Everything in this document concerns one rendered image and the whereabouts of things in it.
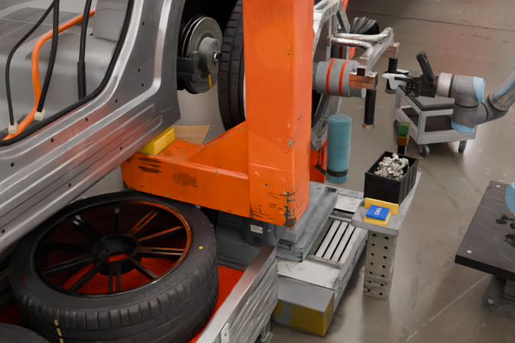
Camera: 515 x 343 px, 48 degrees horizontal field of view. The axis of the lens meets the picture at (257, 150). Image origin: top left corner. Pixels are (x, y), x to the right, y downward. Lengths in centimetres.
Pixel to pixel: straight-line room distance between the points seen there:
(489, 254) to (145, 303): 126
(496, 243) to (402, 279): 44
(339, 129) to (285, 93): 49
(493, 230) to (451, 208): 66
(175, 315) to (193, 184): 47
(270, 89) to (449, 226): 149
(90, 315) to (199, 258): 37
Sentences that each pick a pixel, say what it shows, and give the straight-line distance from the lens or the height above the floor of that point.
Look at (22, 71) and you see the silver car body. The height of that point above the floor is 96.
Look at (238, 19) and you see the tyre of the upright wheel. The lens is 207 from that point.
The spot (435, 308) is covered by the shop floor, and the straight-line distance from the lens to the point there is 248.
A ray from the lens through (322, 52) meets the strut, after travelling 219.
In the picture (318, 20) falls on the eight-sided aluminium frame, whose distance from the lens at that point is 204.
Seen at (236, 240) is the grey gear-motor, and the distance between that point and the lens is 236.
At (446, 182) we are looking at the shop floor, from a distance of 328.
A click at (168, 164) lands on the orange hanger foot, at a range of 202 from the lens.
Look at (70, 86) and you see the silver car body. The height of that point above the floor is 93.
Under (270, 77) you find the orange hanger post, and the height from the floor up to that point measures 104.
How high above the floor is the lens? 166
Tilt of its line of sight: 28 degrees down
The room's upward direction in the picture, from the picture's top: 1 degrees counter-clockwise
